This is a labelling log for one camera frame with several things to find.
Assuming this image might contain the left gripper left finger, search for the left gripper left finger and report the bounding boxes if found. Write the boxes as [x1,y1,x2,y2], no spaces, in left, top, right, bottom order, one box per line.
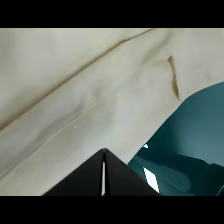
[42,148,105,197]

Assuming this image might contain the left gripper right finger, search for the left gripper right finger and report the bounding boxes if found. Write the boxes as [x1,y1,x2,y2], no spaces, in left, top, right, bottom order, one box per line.
[103,148,161,197]

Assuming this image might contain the cream shirt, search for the cream shirt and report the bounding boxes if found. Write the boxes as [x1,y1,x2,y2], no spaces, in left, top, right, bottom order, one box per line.
[0,28,224,197]

